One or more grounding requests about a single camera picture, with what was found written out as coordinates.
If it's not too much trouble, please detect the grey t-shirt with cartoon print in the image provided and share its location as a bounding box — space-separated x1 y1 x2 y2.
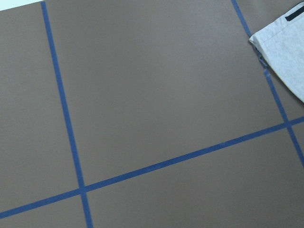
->
249 2 304 101

